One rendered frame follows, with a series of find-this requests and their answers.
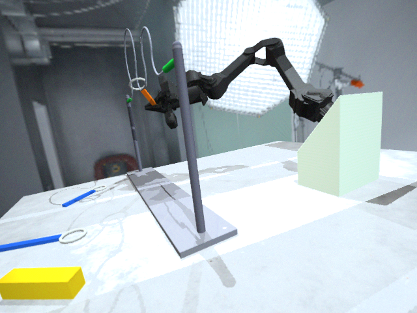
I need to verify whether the blue handle with white loop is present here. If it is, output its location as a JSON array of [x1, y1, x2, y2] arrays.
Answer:
[[62, 185, 107, 207], [0, 228, 87, 252]]

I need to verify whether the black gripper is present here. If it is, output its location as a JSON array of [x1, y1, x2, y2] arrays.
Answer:
[[145, 76, 180, 129]]

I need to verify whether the yellow rectangular block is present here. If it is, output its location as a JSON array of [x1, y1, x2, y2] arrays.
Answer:
[[0, 267, 85, 300]]

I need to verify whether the white loop with orange handle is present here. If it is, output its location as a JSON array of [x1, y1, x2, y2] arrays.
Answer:
[[129, 78, 156, 105]]

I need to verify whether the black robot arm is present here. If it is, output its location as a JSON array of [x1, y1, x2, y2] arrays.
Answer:
[[160, 37, 335, 123]]

